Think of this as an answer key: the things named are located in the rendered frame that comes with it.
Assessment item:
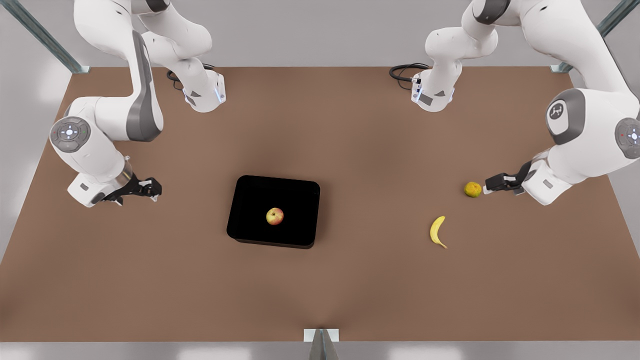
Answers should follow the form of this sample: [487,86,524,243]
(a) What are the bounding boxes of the yellow banana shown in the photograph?
[429,215,448,249]

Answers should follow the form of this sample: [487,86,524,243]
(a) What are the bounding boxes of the black rectangular tray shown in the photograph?
[226,175,321,250]

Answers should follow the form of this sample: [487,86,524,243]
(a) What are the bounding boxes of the black cable loop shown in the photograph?
[166,63,216,91]
[389,63,432,91]

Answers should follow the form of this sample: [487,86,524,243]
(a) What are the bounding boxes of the silver frame post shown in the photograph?
[0,0,91,75]
[550,0,640,75]
[303,328,340,360]

